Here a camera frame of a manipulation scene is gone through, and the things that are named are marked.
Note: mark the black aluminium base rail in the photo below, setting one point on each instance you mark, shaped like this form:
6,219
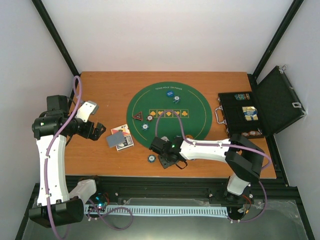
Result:
120,188

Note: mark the blue poker chip stack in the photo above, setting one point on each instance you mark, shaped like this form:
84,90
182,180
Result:
151,158

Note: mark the orange big blind button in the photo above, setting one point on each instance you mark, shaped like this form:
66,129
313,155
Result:
189,136

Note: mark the blue small blind button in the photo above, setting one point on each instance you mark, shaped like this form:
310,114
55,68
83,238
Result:
170,94

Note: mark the light blue cable duct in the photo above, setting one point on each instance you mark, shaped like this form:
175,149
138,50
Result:
159,211

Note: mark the grey playing card deck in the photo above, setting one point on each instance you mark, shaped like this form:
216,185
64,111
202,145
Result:
115,139

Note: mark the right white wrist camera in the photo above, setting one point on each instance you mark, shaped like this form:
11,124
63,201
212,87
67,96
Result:
164,138

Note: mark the black poker case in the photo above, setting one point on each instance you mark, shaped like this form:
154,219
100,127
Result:
275,99

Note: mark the dark red chips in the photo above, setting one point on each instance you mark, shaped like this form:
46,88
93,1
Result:
149,118

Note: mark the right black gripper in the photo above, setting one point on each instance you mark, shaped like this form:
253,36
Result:
165,164

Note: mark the multicolour chip row in case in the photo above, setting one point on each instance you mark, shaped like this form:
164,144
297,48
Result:
242,96

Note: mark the black red triangular dealer button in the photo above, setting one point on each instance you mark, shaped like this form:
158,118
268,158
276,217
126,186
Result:
138,116

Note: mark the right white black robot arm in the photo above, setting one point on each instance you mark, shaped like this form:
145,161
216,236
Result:
240,154

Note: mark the blue gold card deck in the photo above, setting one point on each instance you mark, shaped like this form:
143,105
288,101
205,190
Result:
250,113

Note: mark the round green poker mat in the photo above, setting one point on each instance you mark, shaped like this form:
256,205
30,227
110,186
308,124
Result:
191,116

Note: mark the red white chips in case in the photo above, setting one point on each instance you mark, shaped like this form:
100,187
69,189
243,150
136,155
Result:
252,134

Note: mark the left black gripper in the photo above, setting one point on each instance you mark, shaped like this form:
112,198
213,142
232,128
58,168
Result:
87,133

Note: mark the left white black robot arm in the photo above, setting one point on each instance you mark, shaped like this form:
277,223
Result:
55,204

